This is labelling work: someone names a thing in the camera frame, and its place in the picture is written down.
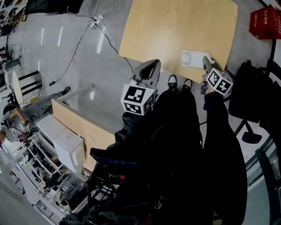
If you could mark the person's left leg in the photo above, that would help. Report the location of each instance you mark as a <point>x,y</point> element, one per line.
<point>166,114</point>

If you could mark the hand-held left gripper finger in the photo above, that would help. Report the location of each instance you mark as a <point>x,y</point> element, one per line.
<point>157,73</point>
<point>140,68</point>

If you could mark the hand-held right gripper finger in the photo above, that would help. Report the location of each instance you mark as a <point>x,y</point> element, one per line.
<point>206,63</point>
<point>217,65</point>

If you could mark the person's leg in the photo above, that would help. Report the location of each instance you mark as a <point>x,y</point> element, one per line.
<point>189,109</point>
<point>166,114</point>

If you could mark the person's right forearm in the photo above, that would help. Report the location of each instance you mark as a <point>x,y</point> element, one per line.
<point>219,123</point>

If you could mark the black chest-worn device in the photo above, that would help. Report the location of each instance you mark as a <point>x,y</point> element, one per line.
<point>114,173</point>

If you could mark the white power strip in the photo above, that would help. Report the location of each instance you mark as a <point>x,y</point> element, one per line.
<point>96,21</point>

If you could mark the person's left forearm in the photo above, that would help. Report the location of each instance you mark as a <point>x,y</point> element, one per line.
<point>134,127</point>

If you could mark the person's right black shoe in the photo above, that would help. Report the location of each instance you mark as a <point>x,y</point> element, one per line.
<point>186,84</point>

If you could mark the white soap dish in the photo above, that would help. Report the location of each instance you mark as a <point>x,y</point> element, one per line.
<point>194,59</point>

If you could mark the person's left black shoe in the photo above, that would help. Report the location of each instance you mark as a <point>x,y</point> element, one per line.
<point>172,81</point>

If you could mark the red box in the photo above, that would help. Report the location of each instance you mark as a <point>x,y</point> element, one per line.
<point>264,23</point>

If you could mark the black slatted chair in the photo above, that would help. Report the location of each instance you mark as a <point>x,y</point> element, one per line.
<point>31,82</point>

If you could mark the black office chair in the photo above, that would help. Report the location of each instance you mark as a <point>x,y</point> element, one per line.
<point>252,94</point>

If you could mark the white shelf rack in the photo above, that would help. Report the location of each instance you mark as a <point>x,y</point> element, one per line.
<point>41,164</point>

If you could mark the round wooden table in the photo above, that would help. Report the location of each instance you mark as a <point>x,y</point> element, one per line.
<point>17,88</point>

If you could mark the flat white box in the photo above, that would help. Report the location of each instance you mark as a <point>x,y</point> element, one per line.
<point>50,126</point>

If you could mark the person's black shoe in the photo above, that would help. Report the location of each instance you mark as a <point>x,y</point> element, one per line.
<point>186,84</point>
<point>172,81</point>

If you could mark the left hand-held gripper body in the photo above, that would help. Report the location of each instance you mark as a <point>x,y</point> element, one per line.
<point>137,99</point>

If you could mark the large white box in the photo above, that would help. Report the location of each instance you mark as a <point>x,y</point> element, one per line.
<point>69,149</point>

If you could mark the person's right leg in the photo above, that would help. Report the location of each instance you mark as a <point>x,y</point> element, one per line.
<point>189,109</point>

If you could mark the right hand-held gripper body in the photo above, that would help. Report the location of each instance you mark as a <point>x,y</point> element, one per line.
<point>219,81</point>

